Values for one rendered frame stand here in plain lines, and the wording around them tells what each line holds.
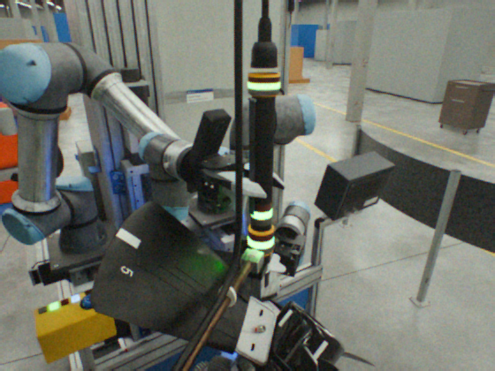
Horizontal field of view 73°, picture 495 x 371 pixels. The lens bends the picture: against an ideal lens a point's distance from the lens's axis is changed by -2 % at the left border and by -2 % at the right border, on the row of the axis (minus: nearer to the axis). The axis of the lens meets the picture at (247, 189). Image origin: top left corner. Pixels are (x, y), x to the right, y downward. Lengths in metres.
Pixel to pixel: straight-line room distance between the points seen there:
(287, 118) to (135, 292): 0.61
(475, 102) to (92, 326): 6.87
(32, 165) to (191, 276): 0.57
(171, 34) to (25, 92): 1.60
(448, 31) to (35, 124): 9.73
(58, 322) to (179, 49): 1.83
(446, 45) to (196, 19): 8.34
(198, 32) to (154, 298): 2.10
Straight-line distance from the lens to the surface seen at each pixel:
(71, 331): 0.93
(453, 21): 10.18
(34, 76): 0.82
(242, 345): 0.55
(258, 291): 0.58
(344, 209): 1.27
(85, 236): 1.19
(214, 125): 0.55
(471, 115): 7.23
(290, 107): 0.92
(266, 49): 0.46
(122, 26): 1.26
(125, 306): 0.44
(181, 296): 0.49
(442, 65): 10.18
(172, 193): 0.73
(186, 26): 2.39
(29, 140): 0.93
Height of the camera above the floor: 1.67
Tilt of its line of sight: 25 degrees down
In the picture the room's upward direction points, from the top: straight up
